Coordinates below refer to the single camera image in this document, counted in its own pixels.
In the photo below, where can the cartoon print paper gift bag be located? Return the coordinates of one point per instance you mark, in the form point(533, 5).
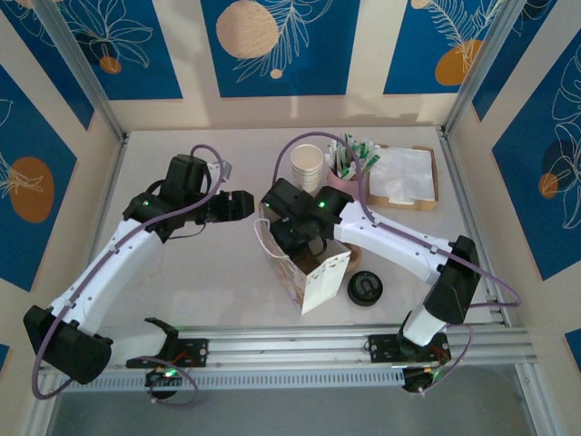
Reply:
point(322, 286)

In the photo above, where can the black cup lid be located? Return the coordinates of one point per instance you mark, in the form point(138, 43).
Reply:
point(365, 288)

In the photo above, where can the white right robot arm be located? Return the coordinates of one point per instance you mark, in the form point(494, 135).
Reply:
point(390, 240)

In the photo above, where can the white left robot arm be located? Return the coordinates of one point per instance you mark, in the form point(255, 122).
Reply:
point(109, 268)

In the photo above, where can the stack of white paper cups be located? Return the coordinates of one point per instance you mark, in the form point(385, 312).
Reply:
point(307, 159)

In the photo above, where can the pink holder cup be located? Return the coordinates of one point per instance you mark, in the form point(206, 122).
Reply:
point(338, 179)

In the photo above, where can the brown napkin tray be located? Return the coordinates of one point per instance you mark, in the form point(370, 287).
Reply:
point(377, 202)

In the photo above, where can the white paper napkins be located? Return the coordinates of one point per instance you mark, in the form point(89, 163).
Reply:
point(401, 175)

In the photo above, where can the black electronics module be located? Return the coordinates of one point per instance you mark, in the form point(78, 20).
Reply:
point(164, 377)
point(420, 379)

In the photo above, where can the aluminium table side rail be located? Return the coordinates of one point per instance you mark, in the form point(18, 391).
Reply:
point(459, 191)
point(110, 191)

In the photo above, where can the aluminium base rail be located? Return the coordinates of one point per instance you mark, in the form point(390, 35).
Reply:
point(290, 347)

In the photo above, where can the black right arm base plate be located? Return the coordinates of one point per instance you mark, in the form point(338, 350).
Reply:
point(381, 349)

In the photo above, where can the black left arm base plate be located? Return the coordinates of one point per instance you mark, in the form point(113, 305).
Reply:
point(195, 352)

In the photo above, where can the aluminium frame post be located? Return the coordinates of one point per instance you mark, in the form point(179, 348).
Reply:
point(476, 68)
point(81, 68)

